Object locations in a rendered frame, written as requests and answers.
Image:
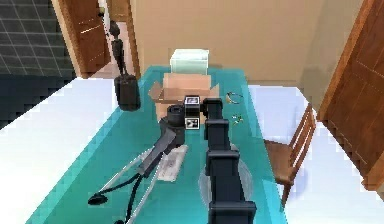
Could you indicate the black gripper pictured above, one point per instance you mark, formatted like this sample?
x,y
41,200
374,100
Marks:
x,y
175,116

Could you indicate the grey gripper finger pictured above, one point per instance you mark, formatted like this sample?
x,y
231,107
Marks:
x,y
97,199
132,200

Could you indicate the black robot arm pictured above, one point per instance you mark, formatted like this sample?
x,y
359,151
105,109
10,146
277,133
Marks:
x,y
221,166

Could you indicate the brown cardboard box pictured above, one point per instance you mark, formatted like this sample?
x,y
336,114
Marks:
x,y
186,87

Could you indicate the teal table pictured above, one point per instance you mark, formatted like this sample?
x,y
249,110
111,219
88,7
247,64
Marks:
x,y
110,150

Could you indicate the pale green box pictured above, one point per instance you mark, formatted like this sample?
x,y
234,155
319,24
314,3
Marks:
x,y
190,61

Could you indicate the clear round plate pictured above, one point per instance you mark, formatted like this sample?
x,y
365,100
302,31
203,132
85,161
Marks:
x,y
247,180

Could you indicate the brown wooden chair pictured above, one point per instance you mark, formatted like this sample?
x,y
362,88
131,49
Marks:
x,y
280,156

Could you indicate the brown wooden door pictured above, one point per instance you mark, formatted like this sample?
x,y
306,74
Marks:
x,y
360,93
88,36

